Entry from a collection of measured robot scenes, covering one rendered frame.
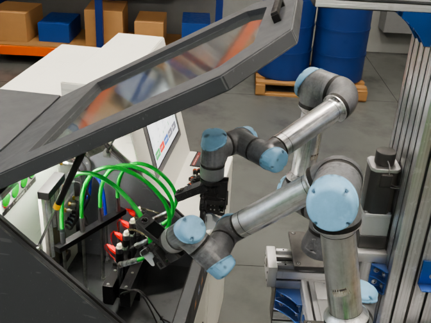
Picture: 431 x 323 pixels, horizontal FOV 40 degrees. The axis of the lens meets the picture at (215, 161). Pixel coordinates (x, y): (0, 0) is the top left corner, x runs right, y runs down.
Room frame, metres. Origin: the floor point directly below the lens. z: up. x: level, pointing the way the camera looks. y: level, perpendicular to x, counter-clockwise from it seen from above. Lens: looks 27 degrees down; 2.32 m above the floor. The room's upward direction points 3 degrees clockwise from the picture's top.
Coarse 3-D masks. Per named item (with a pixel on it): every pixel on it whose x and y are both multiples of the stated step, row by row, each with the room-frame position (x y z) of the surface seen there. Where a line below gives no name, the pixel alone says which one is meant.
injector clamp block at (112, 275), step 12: (144, 264) 1.78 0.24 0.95; (108, 276) 1.66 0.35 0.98; (132, 276) 1.67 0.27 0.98; (144, 276) 1.78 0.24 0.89; (108, 288) 1.61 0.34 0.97; (120, 288) 1.60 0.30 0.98; (132, 288) 1.62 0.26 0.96; (144, 288) 1.78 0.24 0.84; (108, 300) 1.61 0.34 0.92; (120, 300) 1.60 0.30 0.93; (132, 300) 1.62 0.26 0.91
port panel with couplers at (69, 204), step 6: (66, 162) 1.88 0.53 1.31; (60, 168) 1.89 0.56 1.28; (66, 168) 1.94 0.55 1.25; (66, 174) 1.93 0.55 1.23; (72, 186) 1.98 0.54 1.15; (72, 192) 1.98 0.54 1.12; (66, 198) 1.92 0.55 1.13; (72, 198) 1.97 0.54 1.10; (78, 198) 1.97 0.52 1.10; (66, 204) 1.91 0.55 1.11; (72, 204) 1.92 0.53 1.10; (66, 210) 1.88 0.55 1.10; (66, 216) 1.90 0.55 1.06
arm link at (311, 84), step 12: (312, 72) 1.93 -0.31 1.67; (324, 72) 1.92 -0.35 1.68; (300, 84) 1.92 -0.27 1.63; (312, 84) 1.89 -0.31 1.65; (324, 84) 1.87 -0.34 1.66; (300, 96) 1.93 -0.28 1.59; (312, 96) 1.89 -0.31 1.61; (324, 96) 1.85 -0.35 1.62; (336, 96) 1.91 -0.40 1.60; (312, 108) 1.88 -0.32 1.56; (312, 144) 1.89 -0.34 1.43; (300, 156) 1.89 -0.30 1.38; (312, 156) 1.89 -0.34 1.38; (300, 168) 1.89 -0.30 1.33; (288, 180) 1.90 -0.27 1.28
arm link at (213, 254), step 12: (204, 240) 1.30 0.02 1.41; (216, 240) 1.33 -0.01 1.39; (228, 240) 1.35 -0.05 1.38; (204, 252) 1.28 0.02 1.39; (216, 252) 1.28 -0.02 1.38; (228, 252) 1.32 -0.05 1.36; (204, 264) 1.27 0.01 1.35; (216, 264) 1.26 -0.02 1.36; (228, 264) 1.27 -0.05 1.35; (216, 276) 1.26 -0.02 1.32
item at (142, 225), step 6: (144, 216) 1.46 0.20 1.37; (138, 222) 1.44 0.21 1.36; (144, 222) 1.44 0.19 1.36; (150, 222) 1.45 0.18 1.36; (156, 222) 1.45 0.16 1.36; (138, 228) 1.44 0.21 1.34; (144, 228) 1.43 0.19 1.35; (150, 228) 1.43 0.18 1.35; (156, 228) 1.43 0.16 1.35; (162, 228) 1.43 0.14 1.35; (150, 234) 1.41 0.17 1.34; (156, 234) 1.41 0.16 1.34; (156, 240) 1.39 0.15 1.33
